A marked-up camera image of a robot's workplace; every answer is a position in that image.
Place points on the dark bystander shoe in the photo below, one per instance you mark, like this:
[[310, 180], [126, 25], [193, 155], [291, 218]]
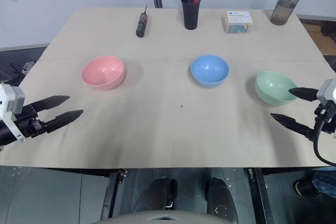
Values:
[[304, 187]]

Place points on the black red screwdriver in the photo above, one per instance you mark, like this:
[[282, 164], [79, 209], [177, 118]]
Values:
[[142, 24]]

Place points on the blue plastic bowl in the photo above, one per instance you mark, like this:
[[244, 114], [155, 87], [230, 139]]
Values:
[[210, 70]]

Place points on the clear box of pushpins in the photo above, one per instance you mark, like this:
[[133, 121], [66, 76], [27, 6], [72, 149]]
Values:
[[238, 22]]

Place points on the blue jeans bystander leg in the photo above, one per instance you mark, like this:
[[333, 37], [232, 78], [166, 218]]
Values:
[[325, 182]]

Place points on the pink plastic bowl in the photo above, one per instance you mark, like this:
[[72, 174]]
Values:
[[103, 73]]

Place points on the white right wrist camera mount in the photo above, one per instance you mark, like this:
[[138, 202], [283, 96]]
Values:
[[328, 90]]

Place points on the small grey device on floor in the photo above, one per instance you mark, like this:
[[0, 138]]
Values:
[[28, 66]]

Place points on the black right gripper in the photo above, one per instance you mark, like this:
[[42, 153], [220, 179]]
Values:
[[326, 119]]

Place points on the black table frame leg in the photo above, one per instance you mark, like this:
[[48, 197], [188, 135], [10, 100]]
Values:
[[261, 195], [111, 195]]

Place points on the dark rounded robot foot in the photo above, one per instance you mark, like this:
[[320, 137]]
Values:
[[160, 192], [220, 197]]

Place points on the black pen cup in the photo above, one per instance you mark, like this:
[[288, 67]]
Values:
[[191, 15]]

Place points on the green plastic bowl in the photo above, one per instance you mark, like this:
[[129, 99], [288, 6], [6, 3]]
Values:
[[273, 87]]

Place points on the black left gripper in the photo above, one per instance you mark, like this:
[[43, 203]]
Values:
[[29, 123]]

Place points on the grey robot torso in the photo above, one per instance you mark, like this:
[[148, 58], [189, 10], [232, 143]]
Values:
[[160, 217]]

